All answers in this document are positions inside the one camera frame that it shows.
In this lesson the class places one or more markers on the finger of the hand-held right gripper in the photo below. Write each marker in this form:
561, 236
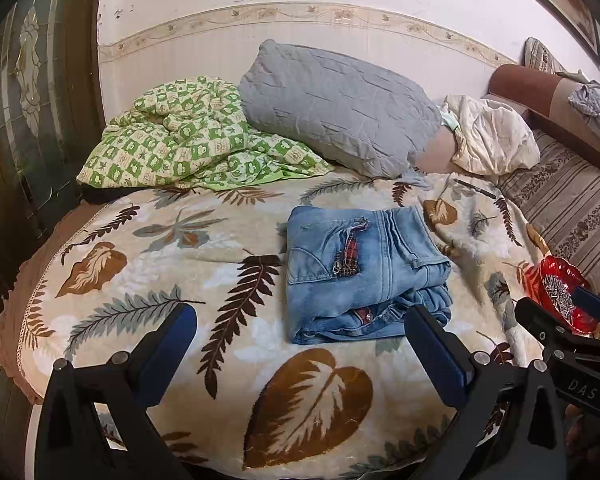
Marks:
595, 305
540, 322

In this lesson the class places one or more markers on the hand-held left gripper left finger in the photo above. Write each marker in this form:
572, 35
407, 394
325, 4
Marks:
177, 332

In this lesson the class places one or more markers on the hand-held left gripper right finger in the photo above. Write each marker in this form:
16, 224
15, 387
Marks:
427, 342

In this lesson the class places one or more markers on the blue denim pants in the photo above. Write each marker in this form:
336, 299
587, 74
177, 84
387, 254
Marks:
365, 270

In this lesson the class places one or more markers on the red glass dish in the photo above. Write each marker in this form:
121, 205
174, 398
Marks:
555, 285

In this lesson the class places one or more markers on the leaf print blanket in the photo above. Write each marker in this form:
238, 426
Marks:
190, 270

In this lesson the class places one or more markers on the striped floral sofa cover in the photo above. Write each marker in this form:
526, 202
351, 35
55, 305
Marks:
570, 205

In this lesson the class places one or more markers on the dark pen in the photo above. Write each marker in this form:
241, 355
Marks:
475, 189

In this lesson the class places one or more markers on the brown ruffled bedspread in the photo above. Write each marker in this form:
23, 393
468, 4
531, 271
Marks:
40, 255

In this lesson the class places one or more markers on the pink pillow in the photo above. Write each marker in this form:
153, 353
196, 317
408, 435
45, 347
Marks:
436, 152

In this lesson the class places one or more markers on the cream crumpled cloth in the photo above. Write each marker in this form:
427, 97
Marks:
495, 137

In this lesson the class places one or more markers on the green checkered blanket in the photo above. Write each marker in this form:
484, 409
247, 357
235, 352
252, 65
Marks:
185, 140

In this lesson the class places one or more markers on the grey crumpled cloth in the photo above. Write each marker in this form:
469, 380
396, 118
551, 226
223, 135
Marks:
595, 107

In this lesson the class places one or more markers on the grey pillow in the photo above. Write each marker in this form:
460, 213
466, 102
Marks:
335, 105

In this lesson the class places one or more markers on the striped cushion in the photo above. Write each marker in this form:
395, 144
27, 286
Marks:
542, 55

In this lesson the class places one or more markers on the dark door with glass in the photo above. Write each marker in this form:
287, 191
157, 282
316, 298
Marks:
35, 120

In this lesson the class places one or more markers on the large framed picture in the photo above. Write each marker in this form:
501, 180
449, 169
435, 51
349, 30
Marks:
570, 5

